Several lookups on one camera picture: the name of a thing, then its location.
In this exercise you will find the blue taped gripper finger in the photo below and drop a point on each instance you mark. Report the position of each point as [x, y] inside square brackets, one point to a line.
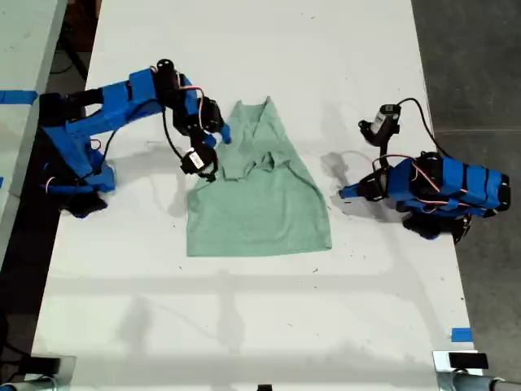
[358, 186]
[356, 195]
[207, 140]
[225, 134]

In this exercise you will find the pale green T-shirt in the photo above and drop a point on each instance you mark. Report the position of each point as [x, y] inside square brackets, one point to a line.
[260, 212]

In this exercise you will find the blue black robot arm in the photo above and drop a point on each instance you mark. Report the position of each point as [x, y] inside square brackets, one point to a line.
[118, 102]
[468, 183]

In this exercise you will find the short blue tape strip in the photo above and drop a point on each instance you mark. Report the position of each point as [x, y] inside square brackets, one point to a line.
[462, 335]

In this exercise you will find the long blue tape strip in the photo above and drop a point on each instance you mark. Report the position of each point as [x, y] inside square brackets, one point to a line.
[18, 97]

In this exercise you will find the white side table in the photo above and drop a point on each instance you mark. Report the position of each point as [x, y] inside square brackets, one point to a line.
[22, 49]

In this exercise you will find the small black box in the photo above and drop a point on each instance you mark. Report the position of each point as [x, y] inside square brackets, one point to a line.
[45, 364]
[468, 360]

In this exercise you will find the small black edge clip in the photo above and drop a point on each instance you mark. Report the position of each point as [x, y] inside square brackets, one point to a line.
[264, 387]

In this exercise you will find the black camera box white label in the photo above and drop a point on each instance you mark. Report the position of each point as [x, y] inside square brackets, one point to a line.
[386, 117]
[195, 159]

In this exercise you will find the short black camera stalk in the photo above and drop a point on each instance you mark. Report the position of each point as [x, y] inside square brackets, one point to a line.
[382, 142]
[209, 173]

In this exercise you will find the white metal corner bracket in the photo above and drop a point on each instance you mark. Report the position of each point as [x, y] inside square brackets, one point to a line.
[441, 366]

